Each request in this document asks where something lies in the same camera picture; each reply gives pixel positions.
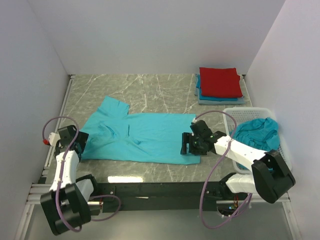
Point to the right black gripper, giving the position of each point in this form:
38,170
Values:
188,138

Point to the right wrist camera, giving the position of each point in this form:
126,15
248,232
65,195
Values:
194,120

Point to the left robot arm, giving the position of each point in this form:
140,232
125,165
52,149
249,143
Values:
65,206

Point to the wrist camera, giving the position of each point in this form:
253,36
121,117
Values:
52,139
194,120

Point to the grey-blue folded t-shirt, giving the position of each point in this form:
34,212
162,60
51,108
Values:
240,101

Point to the red folded t-shirt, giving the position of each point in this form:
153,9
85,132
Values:
220,83

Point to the white plastic basket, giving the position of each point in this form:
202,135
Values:
245,114

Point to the teal t-shirt in basket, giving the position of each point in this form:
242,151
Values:
259,133

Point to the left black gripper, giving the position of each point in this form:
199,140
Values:
82,140

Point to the light blue t-shirt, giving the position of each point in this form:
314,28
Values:
115,134

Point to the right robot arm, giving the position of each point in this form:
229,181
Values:
269,175

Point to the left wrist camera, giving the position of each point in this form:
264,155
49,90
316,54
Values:
52,139

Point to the black base beam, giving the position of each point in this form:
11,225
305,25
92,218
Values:
144,196

